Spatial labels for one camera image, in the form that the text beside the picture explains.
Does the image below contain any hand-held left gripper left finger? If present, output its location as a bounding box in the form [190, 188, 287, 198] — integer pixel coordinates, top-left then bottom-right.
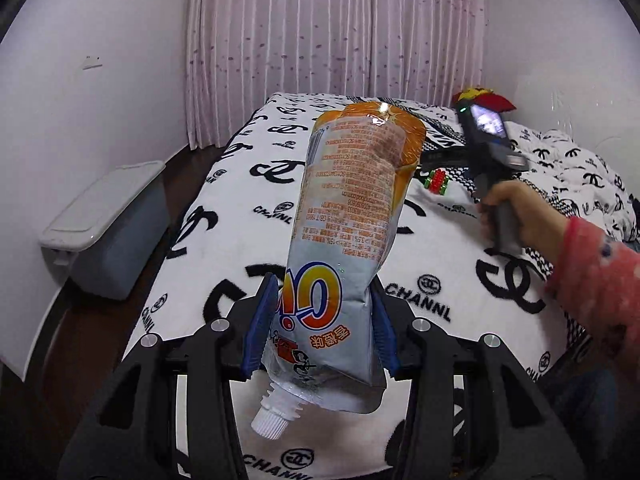
[62, 274, 281, 480]

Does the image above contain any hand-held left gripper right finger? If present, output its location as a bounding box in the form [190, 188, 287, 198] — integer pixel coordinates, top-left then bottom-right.
[370, 280, 587, 480]

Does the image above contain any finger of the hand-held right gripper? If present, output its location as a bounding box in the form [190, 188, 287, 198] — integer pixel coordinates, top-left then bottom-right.
[418, 145, 471, 171]

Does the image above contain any red green small toy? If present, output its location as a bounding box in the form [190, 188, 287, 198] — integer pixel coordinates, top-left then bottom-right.
[425, 169, 451, 195]

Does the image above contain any orange and white drink pouch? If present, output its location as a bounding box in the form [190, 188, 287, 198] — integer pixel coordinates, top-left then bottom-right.
[250, 101, 427, 440]

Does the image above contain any person's right hand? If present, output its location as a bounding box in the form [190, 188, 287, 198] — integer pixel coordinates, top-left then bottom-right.
[477, 179, 573, 262]

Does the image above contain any red and yellow soft item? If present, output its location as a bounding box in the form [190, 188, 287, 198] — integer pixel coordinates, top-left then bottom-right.
[451, 87, 517, 112]

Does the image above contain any white printed blanket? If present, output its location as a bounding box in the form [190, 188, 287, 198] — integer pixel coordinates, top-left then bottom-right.
[120, 92, 640, 480]

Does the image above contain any white printed quilt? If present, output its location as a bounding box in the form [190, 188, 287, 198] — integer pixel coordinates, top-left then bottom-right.
[515, 122, 640, 244]

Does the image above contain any pink speckled curtain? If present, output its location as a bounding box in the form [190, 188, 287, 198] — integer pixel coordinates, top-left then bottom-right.
[186, 0, 489, 151]

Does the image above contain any grey lidded storage box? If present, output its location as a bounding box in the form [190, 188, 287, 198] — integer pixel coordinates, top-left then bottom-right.
[40, 161, 170, 302]

